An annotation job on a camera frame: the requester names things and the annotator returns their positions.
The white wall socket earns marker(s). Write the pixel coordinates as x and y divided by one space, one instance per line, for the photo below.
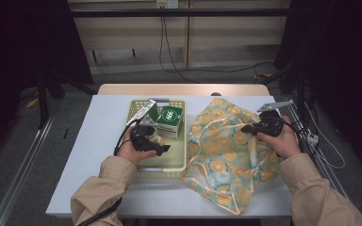
167 3

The small black round knob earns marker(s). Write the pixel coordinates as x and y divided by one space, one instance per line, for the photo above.
216 94

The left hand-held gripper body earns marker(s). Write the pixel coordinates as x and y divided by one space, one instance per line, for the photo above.
141 138

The dark curtain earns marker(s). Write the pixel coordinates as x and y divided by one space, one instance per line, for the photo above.
342 47
28 40

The person's left hand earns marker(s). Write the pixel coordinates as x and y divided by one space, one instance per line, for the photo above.
130 152

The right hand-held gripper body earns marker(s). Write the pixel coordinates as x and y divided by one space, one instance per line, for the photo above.
270 124

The pale yellow perforated plastic basket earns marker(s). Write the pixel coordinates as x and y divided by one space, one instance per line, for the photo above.
169 157

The white power strip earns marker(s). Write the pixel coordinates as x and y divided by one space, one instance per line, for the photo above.
312 138

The orange slice print cloth bag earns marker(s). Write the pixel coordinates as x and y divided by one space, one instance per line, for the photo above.
229 157

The person's right hand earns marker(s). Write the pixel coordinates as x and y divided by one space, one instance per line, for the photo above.
286 142

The aluminium floor rail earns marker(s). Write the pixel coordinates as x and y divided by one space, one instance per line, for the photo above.
19 179
323 166

